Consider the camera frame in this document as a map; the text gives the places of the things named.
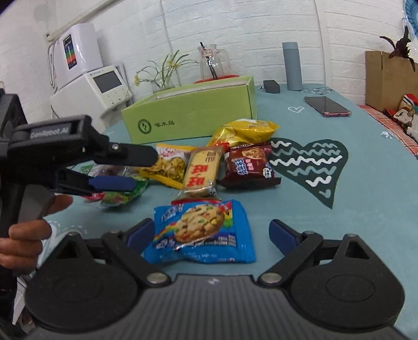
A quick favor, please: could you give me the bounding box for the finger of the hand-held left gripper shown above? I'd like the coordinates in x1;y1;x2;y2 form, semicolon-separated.
93;141;159;168
55;169;138;197

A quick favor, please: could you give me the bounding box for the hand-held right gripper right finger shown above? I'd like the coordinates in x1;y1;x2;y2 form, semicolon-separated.
257;219;376;288

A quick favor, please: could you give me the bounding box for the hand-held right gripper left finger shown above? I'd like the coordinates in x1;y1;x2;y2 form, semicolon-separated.
54;218;172;288

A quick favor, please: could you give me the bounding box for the clear red snack packet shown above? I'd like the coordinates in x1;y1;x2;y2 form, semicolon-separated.
95;164;141;179

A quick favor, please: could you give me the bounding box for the green candy packet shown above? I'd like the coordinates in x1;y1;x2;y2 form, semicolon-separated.
98;175;149;206

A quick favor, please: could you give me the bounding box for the green-edged cake packet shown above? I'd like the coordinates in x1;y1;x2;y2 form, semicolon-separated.
67;163;97;179

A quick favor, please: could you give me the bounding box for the yellow banana chip packet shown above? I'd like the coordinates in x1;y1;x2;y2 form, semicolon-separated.
140;143;196;190

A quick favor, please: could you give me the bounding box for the blue cookie packet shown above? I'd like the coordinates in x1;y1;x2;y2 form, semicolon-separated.
142;199;257;265

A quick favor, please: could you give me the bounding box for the tan biscuit packet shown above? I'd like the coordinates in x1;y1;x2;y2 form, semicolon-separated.
172;145;226;201

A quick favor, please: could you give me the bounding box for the light green cardboard box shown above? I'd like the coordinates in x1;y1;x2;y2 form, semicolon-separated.
121;75;258;146

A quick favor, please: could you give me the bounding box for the person's left hand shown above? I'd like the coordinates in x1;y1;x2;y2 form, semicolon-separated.
0;194;74;267

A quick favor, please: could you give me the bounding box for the teal tablecloth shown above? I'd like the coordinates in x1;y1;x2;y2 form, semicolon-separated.
42;83;418;331

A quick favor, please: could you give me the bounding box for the brown cookie packet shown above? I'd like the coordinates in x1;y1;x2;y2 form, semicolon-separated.
217;142;282;189

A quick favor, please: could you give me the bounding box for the white appliance with screen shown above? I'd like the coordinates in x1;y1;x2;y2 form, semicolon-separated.
50;65;134;131

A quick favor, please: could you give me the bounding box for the glass vase with plant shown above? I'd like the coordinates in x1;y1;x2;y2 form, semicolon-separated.
133;50;198;94

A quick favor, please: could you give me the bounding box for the white water purifier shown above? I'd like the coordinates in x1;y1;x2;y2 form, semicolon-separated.
47;24;104;89

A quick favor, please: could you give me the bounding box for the yellow puffed snack packet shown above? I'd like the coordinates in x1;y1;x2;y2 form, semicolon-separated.
207;118;279;151

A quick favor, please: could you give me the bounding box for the black straw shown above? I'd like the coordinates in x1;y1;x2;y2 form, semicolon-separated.
200;41;219;80

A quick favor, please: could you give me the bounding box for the red tray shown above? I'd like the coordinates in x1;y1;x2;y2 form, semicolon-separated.
193;75;240;85

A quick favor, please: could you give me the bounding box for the glass pitcher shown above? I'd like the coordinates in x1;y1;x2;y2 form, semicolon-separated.
197;44;233;81

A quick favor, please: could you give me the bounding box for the smartphone with red case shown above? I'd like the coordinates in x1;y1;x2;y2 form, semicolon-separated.
304;95;351;117

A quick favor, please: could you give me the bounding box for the red checked cloth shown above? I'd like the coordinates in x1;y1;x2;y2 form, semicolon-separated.
358;105;418;155

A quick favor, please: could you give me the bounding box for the grey thermos bottle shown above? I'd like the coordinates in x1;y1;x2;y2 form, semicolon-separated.
282;41;303;91

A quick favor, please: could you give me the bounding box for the colourful stuffed toy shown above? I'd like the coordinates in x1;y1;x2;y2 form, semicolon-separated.
393;94;418;144

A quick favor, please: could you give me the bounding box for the brown cardboard box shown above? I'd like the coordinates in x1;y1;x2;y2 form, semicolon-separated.
365;50;418;112

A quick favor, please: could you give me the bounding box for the purple leaf plant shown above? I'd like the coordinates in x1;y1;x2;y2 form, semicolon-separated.
379;26;416;71

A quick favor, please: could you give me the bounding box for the blue paper wall fan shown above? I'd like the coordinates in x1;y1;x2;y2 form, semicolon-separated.
402;0;418;20
403;20;418;41

